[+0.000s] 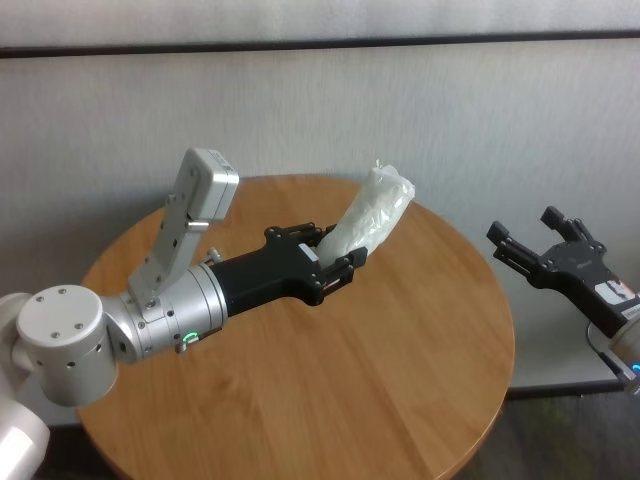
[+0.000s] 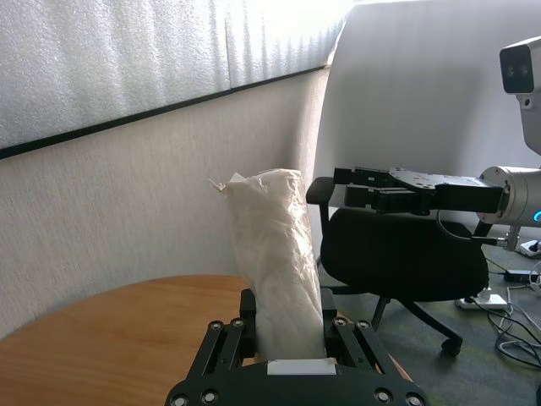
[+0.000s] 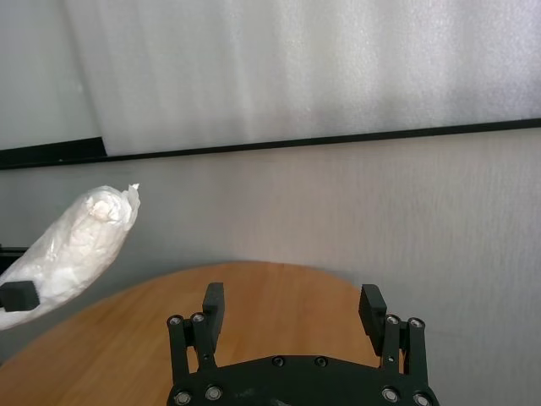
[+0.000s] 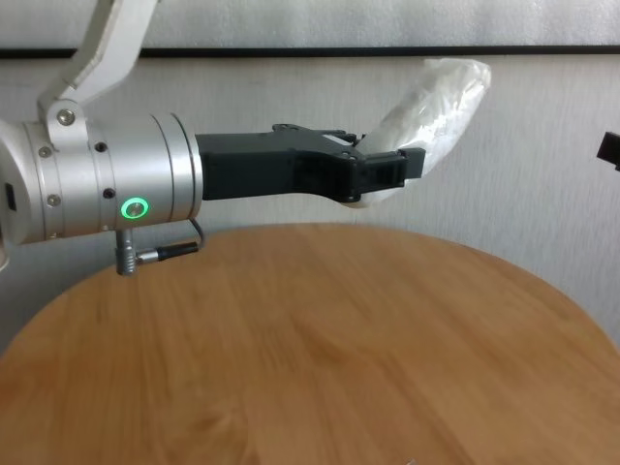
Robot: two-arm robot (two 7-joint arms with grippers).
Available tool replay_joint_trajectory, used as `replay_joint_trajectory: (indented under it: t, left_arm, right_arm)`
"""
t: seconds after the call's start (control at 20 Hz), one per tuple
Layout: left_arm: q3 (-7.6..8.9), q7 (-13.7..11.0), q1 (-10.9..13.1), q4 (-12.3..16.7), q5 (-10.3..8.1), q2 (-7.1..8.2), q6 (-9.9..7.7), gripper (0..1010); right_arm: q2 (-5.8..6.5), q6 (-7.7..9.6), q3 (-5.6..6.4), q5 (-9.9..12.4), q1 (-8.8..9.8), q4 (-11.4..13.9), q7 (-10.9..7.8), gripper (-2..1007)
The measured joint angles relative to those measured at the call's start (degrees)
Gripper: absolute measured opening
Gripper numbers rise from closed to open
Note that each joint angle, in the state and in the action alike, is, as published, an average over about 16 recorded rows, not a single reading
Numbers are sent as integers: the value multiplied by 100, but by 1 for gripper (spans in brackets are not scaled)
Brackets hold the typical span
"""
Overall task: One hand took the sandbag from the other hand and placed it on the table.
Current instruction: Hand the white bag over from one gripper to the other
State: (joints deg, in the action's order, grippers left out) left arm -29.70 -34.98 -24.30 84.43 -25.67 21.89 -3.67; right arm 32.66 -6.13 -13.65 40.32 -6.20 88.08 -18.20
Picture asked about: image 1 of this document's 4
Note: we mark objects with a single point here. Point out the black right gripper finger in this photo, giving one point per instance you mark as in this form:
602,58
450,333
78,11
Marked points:
567,225
520,257

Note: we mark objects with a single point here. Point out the black wall trim strip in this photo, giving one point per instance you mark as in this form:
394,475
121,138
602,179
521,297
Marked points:
320,43

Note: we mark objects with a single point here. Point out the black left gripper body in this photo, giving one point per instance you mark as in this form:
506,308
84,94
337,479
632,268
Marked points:
270,275

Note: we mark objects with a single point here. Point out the white sandbag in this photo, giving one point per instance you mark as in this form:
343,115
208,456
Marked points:
375,215

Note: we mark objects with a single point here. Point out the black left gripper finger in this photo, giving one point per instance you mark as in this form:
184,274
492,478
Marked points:
342,275
300,232

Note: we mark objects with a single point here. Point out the black skirting board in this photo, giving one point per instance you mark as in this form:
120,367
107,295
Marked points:
550,389

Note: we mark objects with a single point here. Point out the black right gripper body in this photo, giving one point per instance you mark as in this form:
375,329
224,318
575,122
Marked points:
580,270

